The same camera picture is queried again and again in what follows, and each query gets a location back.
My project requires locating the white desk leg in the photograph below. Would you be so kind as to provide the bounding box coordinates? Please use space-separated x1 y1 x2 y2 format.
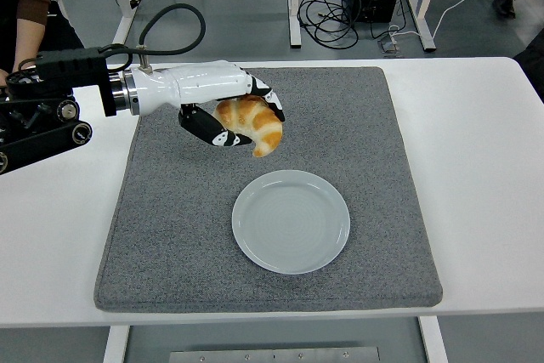
405 0 439 53
110 0 145 48
286 0 303 48

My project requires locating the coiled black cable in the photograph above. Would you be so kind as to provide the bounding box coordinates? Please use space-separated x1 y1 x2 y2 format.
297 0 360 50

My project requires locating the pale grey round plate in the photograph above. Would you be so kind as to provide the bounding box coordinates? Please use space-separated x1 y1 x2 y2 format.
231 169 352 275

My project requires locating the grey metal plate with screws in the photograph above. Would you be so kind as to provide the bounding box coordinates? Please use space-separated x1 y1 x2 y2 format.
168 346 382 363

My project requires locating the dark rounded object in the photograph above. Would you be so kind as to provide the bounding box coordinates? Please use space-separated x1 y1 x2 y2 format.
513 29 544 103

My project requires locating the white cable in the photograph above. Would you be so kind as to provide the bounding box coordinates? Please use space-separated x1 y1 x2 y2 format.
388 0 481 41

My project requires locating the grey fabric mat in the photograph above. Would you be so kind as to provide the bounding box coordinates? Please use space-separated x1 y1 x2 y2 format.
93 65 444 314

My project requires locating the grey floor socket box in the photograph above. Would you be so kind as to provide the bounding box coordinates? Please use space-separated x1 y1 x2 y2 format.
377 35 405 58

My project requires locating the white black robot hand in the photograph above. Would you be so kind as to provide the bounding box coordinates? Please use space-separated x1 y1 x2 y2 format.
127 60 286 150

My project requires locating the white table leg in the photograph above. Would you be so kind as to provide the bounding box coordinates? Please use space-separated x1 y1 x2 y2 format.
418 315 450 363
103 326 130 363

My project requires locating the golden croissant bread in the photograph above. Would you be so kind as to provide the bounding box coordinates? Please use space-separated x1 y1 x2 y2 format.
212 94 285 158

